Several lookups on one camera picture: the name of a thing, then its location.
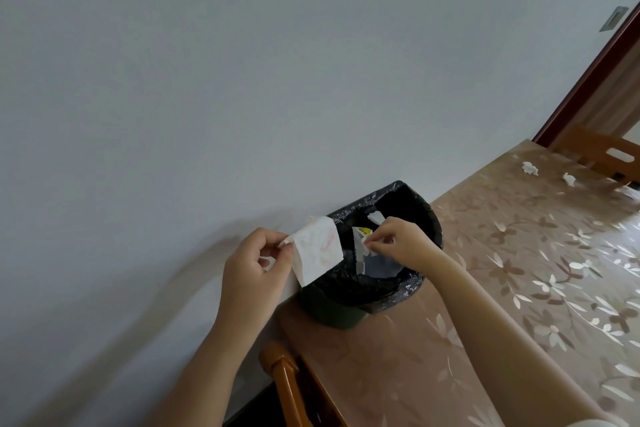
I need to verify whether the person's left hand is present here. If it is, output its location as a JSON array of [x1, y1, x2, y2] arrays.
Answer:
[[219, 228, 296, 328]]

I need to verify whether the person's right hand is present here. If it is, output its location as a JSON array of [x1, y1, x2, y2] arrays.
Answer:
[[361, 218, 447, 268]]

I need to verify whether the small white tissue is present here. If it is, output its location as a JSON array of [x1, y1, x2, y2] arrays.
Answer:
[[360, 233, 382, 258]]

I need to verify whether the white stained tissue sheet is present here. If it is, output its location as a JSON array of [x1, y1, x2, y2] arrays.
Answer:
[[285, 215, 345, 288]]

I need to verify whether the person's left forearm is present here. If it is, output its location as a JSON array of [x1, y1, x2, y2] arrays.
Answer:
[[149, 309, 281, 427]]

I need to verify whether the person's right forearm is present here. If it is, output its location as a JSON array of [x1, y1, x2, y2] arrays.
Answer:
[[425, 248, 617, 427]]

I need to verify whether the black plastic trash bag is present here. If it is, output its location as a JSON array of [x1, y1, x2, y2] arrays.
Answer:
[[298, 180, 445, 315]]

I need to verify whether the dark green trash bin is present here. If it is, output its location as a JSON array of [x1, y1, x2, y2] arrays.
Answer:
[[299, 284, 396, 332]]

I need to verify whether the wooden chair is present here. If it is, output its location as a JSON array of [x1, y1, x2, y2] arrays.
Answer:
[[258, 342, 351, 427], [549, 125, 640, 192]]

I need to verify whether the brown floral tablecloth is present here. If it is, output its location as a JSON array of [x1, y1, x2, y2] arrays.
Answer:
[[277, 139, 640, 427]]

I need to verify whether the dark red door frame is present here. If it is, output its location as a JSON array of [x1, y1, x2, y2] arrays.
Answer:
[[531, 1, 640, 148]]

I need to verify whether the grey metal wall plate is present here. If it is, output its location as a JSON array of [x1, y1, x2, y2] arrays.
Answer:
[[599, 6, 630, 32]]

